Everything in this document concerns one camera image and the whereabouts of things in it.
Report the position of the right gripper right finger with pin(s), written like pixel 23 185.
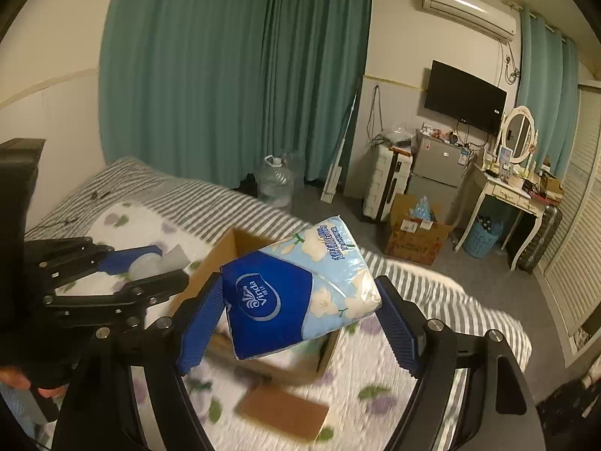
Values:
pixel 497 410

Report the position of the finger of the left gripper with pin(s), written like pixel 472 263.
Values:
pixel 77 255
pixel 132 299

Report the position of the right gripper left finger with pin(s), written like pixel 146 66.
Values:
pixel 99 411

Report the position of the blue tissue pack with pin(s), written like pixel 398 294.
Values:
pixel 298 289

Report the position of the brown yellow sponge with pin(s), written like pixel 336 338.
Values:
pixel 284 413

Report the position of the cream white cloth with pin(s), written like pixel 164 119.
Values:
pixel 150 265

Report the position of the white louvered wardrobe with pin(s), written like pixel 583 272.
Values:
pixel 569 273

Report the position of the dark grey suitcase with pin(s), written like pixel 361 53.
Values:
pixel 533 253

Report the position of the blue laundry basket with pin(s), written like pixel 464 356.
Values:
pixel 482 237

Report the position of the clear water jug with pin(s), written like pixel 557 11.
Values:
pixel 279 178

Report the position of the brown cardboard box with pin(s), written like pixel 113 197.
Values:
pixel 201 324

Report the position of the cardboard box on floor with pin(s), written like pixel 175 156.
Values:
pixel 412 238

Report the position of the white floor mop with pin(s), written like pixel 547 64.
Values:
pixel 334 171

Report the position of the large green curtain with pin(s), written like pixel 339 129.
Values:
pixel 207 89

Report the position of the white dressing table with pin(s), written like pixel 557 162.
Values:
pixel 477 188

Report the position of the silver mini fridge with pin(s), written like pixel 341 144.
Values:
pixel 438 169

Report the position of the white suitcase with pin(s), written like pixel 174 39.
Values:
pixel 390 172

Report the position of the white oval vanity mirror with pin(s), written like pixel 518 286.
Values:
pixel 519 135

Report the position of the green window curtain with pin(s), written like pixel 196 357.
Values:
pixel 548 86

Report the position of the white air conditioner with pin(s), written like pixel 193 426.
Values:
pixel 478 15

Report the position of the black wall television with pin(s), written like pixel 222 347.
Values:
pixel 465 98

